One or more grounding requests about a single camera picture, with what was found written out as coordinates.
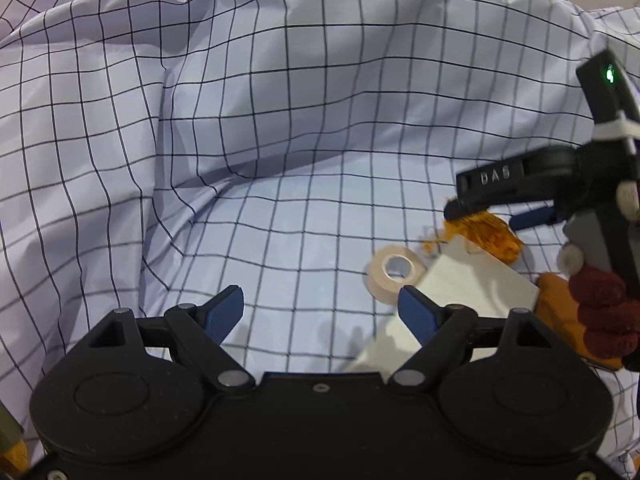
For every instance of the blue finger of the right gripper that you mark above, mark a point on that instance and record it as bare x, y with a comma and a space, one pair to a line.
529, 219

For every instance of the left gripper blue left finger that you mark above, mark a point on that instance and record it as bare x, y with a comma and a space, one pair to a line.
222, 313

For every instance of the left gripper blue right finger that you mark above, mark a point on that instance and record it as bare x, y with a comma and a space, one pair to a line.
419, 313

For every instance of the orange scrunchie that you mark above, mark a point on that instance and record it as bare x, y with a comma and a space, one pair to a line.
484, 229

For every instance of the beige tape roll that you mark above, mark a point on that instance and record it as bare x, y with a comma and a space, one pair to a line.
391, 268

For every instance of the orange maroon plush toy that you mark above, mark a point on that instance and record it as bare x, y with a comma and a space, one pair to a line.
592, 313

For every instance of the checkered light blue cloth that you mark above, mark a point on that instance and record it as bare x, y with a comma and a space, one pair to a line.
155, 152

